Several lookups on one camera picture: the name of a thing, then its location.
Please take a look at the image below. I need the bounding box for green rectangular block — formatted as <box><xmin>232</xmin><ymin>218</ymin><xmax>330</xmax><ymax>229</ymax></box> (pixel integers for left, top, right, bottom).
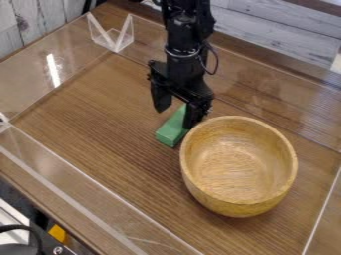
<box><xmin>155</xmin><ymin>105</ymin><xmax>187</xmax><ymax>147</ymax></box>

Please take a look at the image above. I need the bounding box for clear acrylic front wall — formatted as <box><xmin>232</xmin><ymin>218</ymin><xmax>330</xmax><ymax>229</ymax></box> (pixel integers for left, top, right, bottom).
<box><xmin>0</xmin><ymin>119</ymin><xmax>203</xmax><ymax>255</ymax></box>

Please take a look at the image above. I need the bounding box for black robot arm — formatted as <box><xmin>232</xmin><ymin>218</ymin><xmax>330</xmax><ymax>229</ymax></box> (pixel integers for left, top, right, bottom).
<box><xmin>148</xmin><ymin>0</ymin><xmax>215</xmax><ymax>129</ymax></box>

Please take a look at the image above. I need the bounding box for clear acrylic corner bracket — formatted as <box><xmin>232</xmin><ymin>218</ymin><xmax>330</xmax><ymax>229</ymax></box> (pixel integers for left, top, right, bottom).
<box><xmin>85</xmin><ymin>13</ymin><xmax>135</xmax><ymax>53</ymax></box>

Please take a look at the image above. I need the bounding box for brown wooden bowl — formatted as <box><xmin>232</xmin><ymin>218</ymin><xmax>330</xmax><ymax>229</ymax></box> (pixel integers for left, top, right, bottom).
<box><xmin>179</xmin><ymin>116</ymin><xmax>298</xmax><ymax>218</ymax></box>

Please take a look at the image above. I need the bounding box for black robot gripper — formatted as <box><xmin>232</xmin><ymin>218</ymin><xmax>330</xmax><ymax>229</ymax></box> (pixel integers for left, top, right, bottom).
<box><xmin>147</xmin><ymin>48</ymin><xmax>215</xmax><ymax>131</ymax></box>

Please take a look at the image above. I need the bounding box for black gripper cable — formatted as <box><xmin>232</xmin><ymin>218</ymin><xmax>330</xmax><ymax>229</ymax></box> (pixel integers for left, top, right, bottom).
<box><xmin>197</xmin><ymin>41</ymin><xmax>220</xmax><ymax>76</ymax></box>

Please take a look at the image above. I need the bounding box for yellow and black device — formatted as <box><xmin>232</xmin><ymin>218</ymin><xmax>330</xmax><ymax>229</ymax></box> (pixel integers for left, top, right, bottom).
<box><xmin>48</xmin><ymin>224</ymin><xmax>92</xmax><ymax>255</ymax></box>

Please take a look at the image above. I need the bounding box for black cable near corner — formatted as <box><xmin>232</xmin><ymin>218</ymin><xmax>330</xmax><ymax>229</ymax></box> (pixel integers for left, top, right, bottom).
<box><xmin>0</xmin><ymin>224</ymin><xmax>45</xmax><ymax>255</ymax></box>

